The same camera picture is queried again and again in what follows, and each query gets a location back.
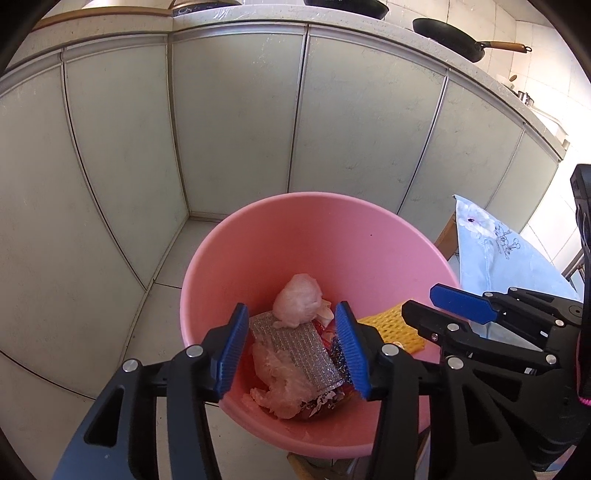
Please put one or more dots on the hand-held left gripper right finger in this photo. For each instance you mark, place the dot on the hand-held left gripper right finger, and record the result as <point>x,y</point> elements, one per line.
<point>353,355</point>

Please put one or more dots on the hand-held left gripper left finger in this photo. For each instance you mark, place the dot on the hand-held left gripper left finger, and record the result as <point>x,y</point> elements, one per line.
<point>231,355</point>

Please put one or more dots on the white plastic bag ball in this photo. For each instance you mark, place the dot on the white plastic bag ball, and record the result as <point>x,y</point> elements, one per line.
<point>298,300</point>

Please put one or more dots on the yellow foam fruit net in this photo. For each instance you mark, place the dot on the yellow foam fruit net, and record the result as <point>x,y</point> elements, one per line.
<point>392,327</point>

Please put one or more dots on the pink plastic bucket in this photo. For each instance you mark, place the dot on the pink plastic bucket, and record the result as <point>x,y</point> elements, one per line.
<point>323,240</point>

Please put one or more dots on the grey kitchen cabinet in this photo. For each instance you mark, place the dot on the grey kitchen cabinet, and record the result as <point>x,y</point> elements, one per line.
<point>231,115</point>

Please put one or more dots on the steel wool ball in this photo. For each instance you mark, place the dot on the steel wool ball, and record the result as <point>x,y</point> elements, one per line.
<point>339,360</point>

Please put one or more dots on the colourful patterned rag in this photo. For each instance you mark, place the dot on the colourful patterned rag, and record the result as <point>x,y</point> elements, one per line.
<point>323,401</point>

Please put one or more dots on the blue floral tablecloth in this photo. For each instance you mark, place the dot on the blue floral tablecloth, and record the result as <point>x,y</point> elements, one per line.
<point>498,258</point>

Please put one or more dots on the steel lidded cup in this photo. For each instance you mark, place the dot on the steel lidded cup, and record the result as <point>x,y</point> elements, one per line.
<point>524,98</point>

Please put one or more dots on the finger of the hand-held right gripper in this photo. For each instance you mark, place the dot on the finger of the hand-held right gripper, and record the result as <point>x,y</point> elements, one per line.
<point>443,323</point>
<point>461,302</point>

